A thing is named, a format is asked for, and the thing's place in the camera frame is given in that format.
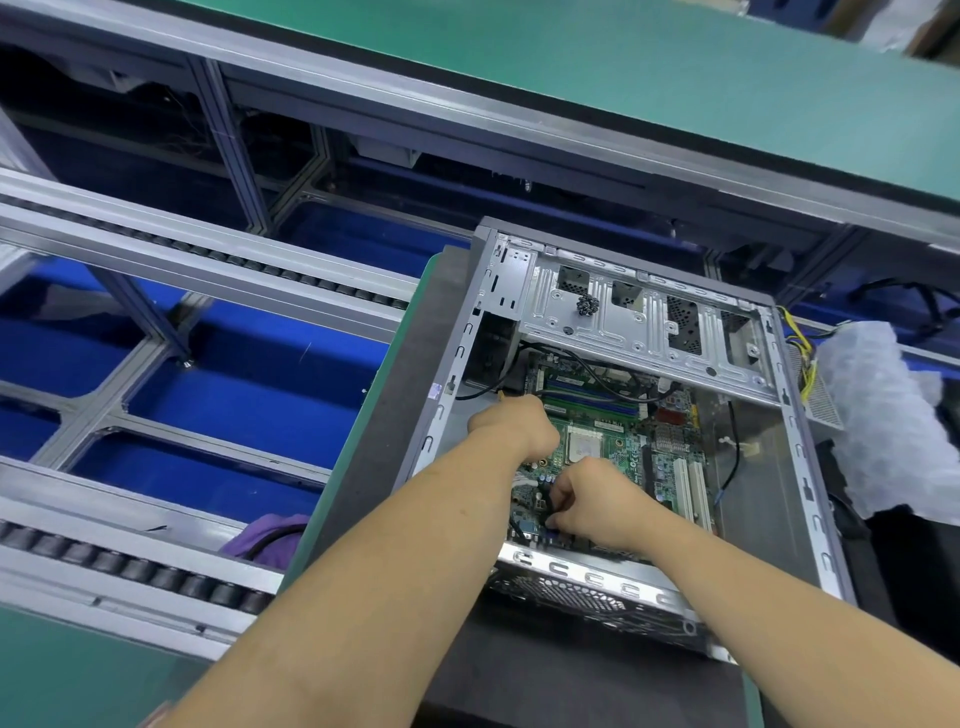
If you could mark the person's left hand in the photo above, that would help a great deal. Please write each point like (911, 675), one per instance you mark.
(518, 428)

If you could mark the aluminium roller conveyor rail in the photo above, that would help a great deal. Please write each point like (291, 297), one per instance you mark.
(195, 255)

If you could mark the grey power supply unit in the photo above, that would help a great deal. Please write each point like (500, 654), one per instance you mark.
(810, 375)

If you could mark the small purple object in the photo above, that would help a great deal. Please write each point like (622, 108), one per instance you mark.
(267, 537)

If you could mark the person's right hand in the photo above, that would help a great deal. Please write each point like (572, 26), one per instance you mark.
(608, 503)

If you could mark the white bubble wrap bag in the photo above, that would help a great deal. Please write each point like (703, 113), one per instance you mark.
(900, 420)

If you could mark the black and silver computer case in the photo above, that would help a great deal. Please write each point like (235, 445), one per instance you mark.
(780, 495)

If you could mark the person's left forearm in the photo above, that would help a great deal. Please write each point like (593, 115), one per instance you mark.
(345, 600)

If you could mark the person's right forearm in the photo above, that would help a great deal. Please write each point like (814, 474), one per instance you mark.
(818, 630)

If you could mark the green conveyor belt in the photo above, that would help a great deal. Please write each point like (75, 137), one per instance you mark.
(675, 68)

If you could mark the green motherboard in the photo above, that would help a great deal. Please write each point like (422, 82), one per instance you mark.
(630, 450)

